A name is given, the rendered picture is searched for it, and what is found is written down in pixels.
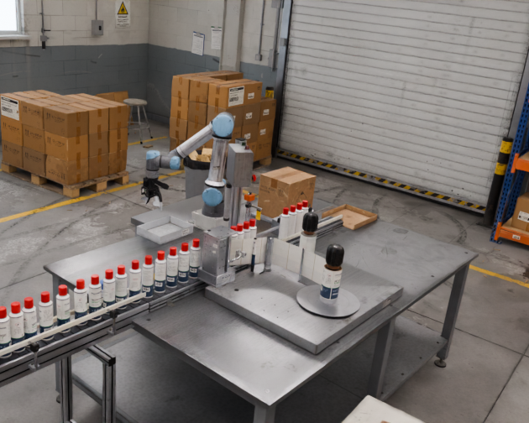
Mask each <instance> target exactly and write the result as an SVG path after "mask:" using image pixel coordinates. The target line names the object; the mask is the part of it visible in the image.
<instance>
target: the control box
mask: <svg viewBox="0 0 529 423"><path fill-rule="evenodd" d="M244 149H245V147H243V146H241V145H240V144H228V161H227V172H226V177H227V179H228V181H229V182H230V184H231V185H232V187H250V186H251V182H252V171H253V162H254V153H253V152H252V150H251V149H249V150H244Z"/></svg>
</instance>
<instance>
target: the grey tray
mask: <svg viewBox="0 0 529 423"><path fill-rule="evenodd" d="M190 233H193V225H192V224H190V223H188V222H184V221H182V220H180V219H178V218H175V217H173V216H168V217H163V218H161V219H158V220H155V221H152V222H147V223H145V224H142V225H139V226H137V234H138V235H140V236H142V237H144V238H148V239H149V240H151V241H153V242H155V243H158V244H162V243H167V242H169V241H171V240H174V239H177V238H180V237H183V236H185V235H188V234H190Z"/></svg>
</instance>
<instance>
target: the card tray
mask: <svg viewBox="0 0 529 423"><path fill-rule="evenodd" d="M340 215H343V218H340V219H341V220H342V221H343V227H347V228H349V229H352V230H356V229H358V228H360V227H362V226H364V225H367V224H369V223H371V222H373V221H375V220H377V216H378V215H377V214H374V213H372V212H369V211H365V210H362V209H360V208H357V207H355V206H350V205H348V204H344V205H341V206H338V207H336V208H333V209H332V210H329V211H325V212H323V213H322V219H323V218H325V217H337V216H340Z"/></svg>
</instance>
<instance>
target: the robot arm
mask: <svg viewBox="0 0 529 423"><path fill-rule="evenodd" d="M234 124H235V119H234V117H233V115H232V114H231V113H229V112H221V113H219V114H218V115H217V116H216V117H215V118H214V119H213V120H212V121H211V122H210V124H209V125H208V126H206V127H205V128H204V129H203V130H201V131H200V132H198V133H197V134H195V135H194V136H192V137H191V138H189V139H188V140H187V141H185V142H184V143H183V144H181V145H180V146H179V147H177V148H176V149H174V150H172V151H170V152H169V153H168V155H160V152H159V151H156V150H150V151H148V152H147V155H146V177H144V186H142V187H141V195H144V196H143V197H142V198H141V200H145V204H147V203H148V202H149V200H150V198H152V197H155V201H154V202H153V205H154V206H159V207H160V211H162V195H161V193H160V189H159V187H158V185H159V186H161V188H163V189H166V190H168V188H169V186H168V185H167V184H166V183H162V182H160V181H158V179H159V168H164V169H172V170H178V169H179V168H180V162H181V160H182V159H184V158H185V157H186V156H187V155H188V154H190V153H192V152H193V151H194V150H196V149H198V148H199V147H201V146H202V145H203V144H204V143H206V142H207V141H209V140H210V139H211V138H213V139H214V140H213V146H212V157H211V164H210V170H209V175H208V178H207V180H205V185H204V191H203V193H202V199H203V201H204V202H205V203H204V206H203V208H202V215H204V216H206V217H223V215H224V197H225V186H226V181H225V179H224V178H223V173H224V168H225V162H226V156H227V151H228V141H230V140H231V139H232V135H233V127H234ZM155 184H156V185H155ZM143 188H144V192H143V193H142V189H143Z"/></svg>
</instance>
